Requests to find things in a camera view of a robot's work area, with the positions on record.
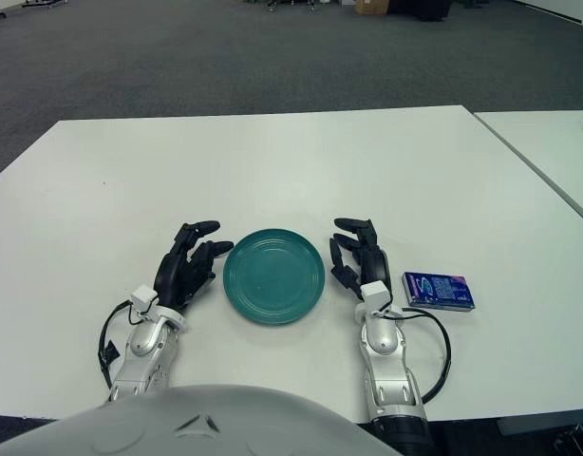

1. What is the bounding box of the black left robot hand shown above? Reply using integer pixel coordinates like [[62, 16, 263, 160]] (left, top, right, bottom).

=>
[[152, 219, 235, 313]]

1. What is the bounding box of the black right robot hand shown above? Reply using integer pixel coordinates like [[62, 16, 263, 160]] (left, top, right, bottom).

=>
[[329, 217, 391, 303]]

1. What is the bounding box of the blue gum pack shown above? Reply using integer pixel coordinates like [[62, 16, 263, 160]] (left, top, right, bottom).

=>
[[402, 271, 477, 311]]

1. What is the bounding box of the teal ribbed plate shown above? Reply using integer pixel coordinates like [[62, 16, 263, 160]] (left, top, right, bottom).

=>
[[222, 228, 327, 326]]

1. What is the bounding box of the grey robot torso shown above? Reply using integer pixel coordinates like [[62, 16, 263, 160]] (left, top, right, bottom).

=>
[[0, 383, 397, 456]]

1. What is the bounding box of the white neighbouring table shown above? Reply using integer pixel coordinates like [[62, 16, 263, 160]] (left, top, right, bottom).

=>
[[472, 109, 583, 229]]

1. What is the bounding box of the black background furniture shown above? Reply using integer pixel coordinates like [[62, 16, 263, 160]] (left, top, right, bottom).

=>
[[386, 0, 452, 21]]

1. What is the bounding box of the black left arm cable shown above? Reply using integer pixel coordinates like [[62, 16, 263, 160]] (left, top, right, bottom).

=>
[[98, 301, 134, 390]]

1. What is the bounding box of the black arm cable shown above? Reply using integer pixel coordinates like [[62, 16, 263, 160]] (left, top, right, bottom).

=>
[[98, 301, 134, 390], [400, 306, 452, 405]]

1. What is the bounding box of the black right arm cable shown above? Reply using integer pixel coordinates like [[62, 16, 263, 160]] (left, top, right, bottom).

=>
[[400, 306, 452, 405]]

